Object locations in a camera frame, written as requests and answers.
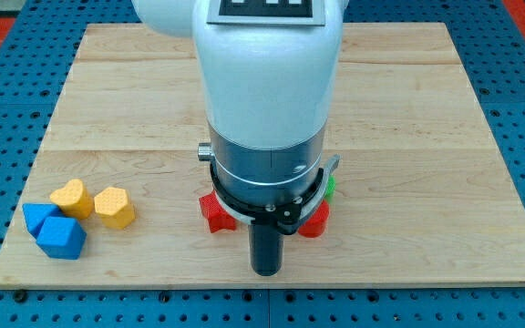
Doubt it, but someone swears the blue triangle block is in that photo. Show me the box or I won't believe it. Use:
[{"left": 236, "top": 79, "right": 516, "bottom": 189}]
[{"left": 22, "top": 203, "right": 64, "bottom": 238}]

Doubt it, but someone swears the yellow heart block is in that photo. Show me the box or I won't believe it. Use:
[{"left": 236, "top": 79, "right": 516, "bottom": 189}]
[{"left": 49, "top": 179, "right": 94, "bottom": 220}]

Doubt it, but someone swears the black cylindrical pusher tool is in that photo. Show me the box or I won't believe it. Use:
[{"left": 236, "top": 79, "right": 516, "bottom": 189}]
[{"left": 249, "top": 224, "right": 283, "bottom": 276}]

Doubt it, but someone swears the yellow hexagon block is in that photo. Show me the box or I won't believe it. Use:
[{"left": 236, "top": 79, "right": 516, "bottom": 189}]
[{"left": 94, "top": 187, "right": 136, "bottom": 230}]

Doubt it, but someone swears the black white fiducial marker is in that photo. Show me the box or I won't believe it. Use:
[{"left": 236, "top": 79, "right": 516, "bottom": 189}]
[{"left": 207, "top": 0, "right": 325, "bottom": 26}]

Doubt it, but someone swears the blue cube block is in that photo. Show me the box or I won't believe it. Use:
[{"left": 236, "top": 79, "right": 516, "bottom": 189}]
[{"left": 36, "top": 217, "right": 87, "bottom": 260}]

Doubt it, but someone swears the red cylinder block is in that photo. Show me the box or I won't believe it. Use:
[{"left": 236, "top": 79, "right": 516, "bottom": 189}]
[{"left": 298, "top": 200, "right": 330, "bottom": 238}]

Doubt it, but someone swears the green block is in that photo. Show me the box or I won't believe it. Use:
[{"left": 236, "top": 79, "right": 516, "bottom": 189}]
[{"left": 324, "top": 175, "right": 336, "bottom": 203}]

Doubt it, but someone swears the red star block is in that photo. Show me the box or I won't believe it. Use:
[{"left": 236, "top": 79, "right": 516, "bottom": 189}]
[{"left": 199, "top": 190, "right": 237, "bottom": 233}]

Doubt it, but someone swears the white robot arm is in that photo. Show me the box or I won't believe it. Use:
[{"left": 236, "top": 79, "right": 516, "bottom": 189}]
[{"left": 133, "top": 0, "right": 346, "bottom": 235}]

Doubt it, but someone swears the wooden board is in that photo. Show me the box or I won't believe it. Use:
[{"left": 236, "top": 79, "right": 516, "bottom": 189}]
[{"left": 0, "top": 23, "right": 525, "bottom": 291}]

